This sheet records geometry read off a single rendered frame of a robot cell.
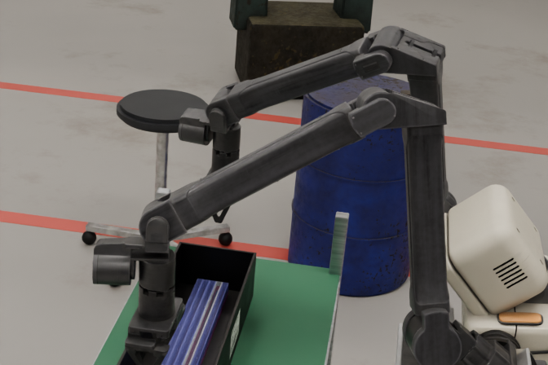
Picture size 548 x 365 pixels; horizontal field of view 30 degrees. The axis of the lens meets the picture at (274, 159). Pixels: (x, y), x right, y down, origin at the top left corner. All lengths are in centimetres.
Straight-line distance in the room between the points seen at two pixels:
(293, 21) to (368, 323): 254
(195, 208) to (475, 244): 49
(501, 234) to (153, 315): 58
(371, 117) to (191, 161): 374
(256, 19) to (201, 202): 452
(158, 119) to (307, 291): 173
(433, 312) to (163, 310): 42
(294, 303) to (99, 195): 268
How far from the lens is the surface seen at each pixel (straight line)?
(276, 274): 236
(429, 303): 163
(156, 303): 161
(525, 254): 175
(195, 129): 210
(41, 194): 486
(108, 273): 159
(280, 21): 605
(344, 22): 615
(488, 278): 175
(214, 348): 207
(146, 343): 161
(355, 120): 152
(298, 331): 217
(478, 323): 178
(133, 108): 399
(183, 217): 155
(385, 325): 401
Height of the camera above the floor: 213
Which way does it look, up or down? 24 degrees down
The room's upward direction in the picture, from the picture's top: 5 degrees clockwise
